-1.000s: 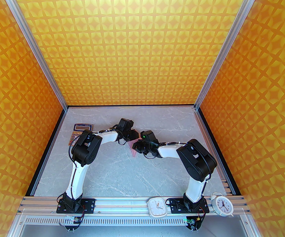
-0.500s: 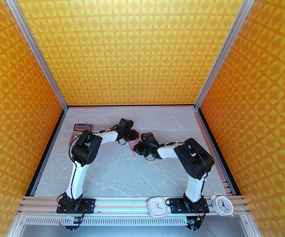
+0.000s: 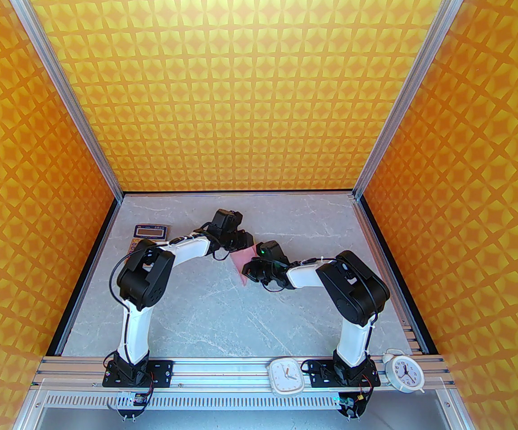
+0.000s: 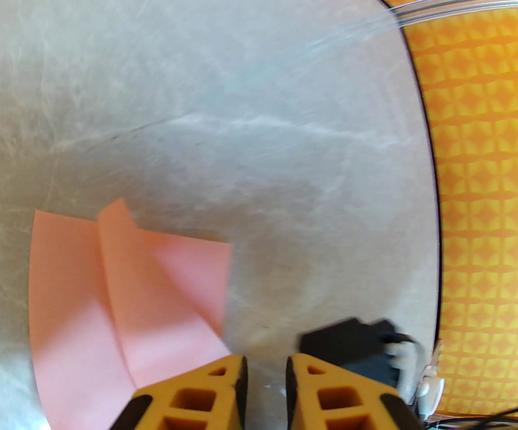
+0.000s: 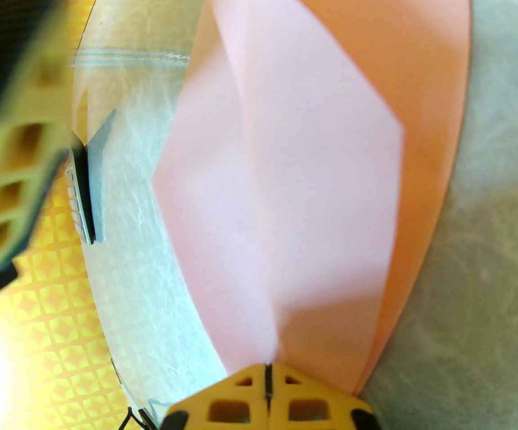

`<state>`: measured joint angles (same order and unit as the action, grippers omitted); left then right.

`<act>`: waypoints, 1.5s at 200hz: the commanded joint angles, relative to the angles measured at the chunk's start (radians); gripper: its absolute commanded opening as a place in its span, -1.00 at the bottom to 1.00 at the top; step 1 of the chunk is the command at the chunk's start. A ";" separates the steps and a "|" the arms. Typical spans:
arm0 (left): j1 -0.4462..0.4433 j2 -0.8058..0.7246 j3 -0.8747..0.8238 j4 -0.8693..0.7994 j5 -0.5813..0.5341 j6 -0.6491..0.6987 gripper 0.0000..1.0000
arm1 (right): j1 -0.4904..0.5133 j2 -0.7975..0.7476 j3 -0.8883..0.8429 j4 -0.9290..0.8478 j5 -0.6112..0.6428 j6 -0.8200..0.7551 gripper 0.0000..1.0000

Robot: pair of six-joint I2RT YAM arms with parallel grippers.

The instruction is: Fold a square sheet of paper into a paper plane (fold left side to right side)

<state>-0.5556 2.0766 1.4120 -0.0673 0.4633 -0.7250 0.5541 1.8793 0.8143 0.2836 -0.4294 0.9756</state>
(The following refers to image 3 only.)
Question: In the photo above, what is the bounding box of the pink paper sheet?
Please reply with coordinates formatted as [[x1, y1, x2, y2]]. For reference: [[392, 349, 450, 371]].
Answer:
[[231, 247, 259, 288]]

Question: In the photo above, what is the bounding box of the square white table clock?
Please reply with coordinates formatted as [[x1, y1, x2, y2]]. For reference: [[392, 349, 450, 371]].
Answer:
[[269, 358, 305, 396]]

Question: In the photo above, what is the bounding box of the calculator with yellow keys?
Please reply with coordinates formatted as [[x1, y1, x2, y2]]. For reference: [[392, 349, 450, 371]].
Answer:
[[129, 224, 170, 248]]

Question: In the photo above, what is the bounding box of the small circuit board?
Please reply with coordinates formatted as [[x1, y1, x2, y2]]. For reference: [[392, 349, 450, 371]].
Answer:
[[336, 390, 369, 420], [115, 391, 151, 421]]

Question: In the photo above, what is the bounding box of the round white alarm clock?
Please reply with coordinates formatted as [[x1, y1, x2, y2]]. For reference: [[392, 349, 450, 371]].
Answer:
[[384, 348, 424, 394]]

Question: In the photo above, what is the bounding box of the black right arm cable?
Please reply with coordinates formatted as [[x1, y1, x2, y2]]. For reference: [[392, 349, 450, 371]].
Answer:
[[263, 254, 331, 292]]

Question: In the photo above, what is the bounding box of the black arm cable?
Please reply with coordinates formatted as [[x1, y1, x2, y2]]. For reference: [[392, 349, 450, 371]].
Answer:
[[109, 229, 231, 310], [263, 254, 331, 292]]

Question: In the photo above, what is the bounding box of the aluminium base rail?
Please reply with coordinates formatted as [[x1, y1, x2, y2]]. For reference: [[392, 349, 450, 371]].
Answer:
[[33, 357, 452, 391]]

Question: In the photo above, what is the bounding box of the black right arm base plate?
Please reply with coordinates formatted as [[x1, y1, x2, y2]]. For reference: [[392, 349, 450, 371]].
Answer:
[[307, 359, 383, 388]]

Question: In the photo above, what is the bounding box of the side rail with black trim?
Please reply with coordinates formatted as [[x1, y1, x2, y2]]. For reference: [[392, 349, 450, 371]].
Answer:
[[45, 197, 124, 357], [353, 197, 440, 356]]

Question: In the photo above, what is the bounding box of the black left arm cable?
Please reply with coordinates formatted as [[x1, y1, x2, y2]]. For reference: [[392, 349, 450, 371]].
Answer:
[[109, 229, 231, 310]]

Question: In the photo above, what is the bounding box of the slotted white cable duct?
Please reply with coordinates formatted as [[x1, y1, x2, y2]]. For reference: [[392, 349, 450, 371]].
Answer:
[[44, 391, 347, 410]]

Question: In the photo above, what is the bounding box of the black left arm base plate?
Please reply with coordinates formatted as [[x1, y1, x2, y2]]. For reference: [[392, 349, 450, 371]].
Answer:
[[102, 359, 173, 388]]

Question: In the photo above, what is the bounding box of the aluminium corner post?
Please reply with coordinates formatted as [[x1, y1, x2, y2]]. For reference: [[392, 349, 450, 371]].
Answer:
[[0, 0, 124, 202], [352, 0, 477, 201]]

